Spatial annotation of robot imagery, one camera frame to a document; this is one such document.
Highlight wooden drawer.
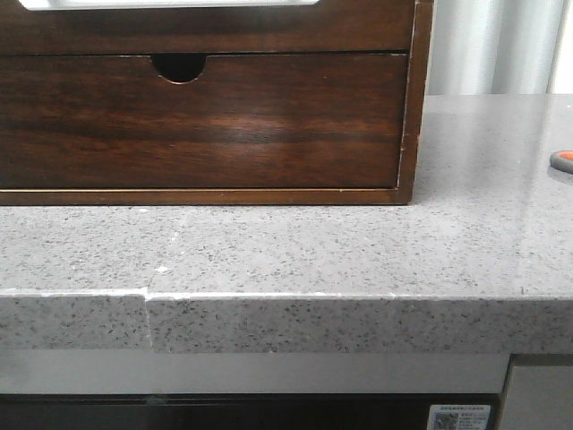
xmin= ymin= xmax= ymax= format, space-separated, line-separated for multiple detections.
xmin=1 ymin=53 xmax=407 ymax=189
xmin=1 ymin=1 xmax=415 ymax=56

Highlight orange grey handled scissors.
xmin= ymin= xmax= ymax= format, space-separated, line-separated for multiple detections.
xmin=550 ymin=150 xmax=573 ymax=175

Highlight dark wooden drawer cabinet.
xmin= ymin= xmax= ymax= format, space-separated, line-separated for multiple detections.
xmin=1 ymin=1 xmax=433 ymax=205

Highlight white QR code sticker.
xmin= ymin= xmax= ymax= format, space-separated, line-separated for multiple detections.
xmin=426 ymin=405 xmax=492 ymax=430

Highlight grey cabinet door panel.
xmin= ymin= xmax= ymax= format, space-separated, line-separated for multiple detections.
xmin=500 ymin=365 xmax=572 ymax=430

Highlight black oven door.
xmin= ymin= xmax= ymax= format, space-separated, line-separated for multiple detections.
xmin=1 ymin=393 xmax=500 ymax=429

